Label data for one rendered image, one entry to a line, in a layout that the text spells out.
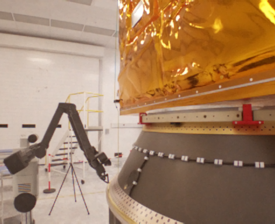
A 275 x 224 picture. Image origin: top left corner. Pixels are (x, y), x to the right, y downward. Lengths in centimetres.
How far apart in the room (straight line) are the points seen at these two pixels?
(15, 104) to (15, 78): 102
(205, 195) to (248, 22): 70
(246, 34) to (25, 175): 160
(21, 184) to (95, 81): 748
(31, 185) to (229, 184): 136
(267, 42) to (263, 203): 58
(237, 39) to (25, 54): 855
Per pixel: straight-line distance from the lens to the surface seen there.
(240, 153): 94
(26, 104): 854
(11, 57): 900
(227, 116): 95
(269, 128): 99
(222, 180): 91
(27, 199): 173
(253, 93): 81
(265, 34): 77
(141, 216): 105
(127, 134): 914
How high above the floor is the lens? 165
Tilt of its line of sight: 4 degrees up
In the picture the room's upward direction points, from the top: straight up
